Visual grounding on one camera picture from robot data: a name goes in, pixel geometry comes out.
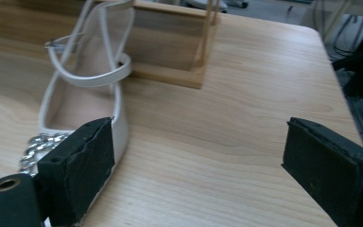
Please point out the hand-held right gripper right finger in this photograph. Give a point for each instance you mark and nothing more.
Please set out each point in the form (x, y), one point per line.
(331, 171)

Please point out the wooden shoe rack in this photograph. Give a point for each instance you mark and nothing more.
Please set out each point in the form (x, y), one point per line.
(170, 44)

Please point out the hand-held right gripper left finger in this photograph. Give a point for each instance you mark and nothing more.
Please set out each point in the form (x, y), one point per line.
(75, 170)

